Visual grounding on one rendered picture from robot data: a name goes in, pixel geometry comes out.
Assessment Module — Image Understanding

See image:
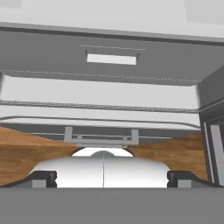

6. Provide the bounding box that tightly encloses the pale rectangular fridge handle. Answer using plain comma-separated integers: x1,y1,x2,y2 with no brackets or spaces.
85,49,140,67

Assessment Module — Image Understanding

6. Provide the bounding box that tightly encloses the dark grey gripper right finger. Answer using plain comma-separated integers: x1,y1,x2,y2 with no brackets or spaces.
166,170,224,189

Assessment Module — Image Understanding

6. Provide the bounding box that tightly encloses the grey fridge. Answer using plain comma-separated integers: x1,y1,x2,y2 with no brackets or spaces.
0,21,224,139

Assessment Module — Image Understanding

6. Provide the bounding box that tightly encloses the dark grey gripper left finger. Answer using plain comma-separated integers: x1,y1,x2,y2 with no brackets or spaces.
0,170,58,189

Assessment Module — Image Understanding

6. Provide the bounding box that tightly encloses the grey metal bracket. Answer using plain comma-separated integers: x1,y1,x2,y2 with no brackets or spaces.
63,126,140,149

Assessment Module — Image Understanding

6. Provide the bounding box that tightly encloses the white round dome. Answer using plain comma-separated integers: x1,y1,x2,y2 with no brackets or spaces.
28,146,172,189

